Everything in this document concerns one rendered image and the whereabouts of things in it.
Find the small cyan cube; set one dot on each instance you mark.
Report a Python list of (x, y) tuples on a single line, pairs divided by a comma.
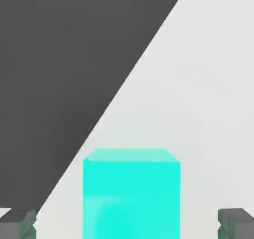
[(131, 199)]

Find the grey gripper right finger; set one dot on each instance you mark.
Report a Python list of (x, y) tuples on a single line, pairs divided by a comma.
[(236, 228)]

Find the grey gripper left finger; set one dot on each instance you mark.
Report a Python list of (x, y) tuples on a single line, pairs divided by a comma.
[(17, 228)]

